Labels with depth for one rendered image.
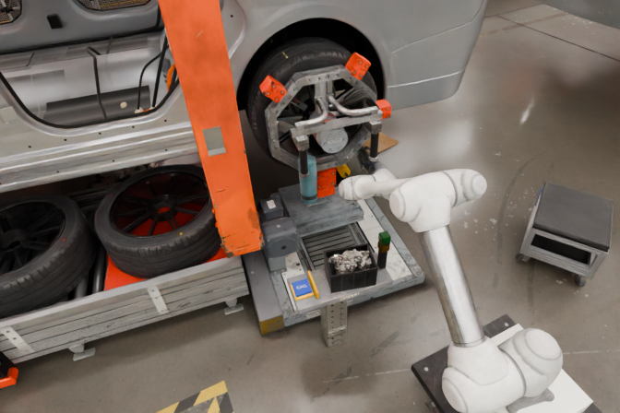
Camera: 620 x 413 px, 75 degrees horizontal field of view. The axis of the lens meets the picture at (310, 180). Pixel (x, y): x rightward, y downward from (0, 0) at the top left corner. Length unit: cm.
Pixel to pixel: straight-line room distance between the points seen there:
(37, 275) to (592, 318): 267
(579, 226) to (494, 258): 47
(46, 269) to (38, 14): 208
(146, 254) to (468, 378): 143
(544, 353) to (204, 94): 132
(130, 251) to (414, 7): 174
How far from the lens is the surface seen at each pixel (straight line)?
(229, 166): 151
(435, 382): 180
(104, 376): 235
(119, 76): 275
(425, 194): 134
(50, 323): 221
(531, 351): 152
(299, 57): 189
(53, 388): 244
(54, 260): 221
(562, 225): 246
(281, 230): 207
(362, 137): 211
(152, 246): 203
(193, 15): 126
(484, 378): 144
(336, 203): 246
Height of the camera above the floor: 191
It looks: 40 degrees down
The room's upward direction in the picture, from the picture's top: 3 degrees counter-clockwise
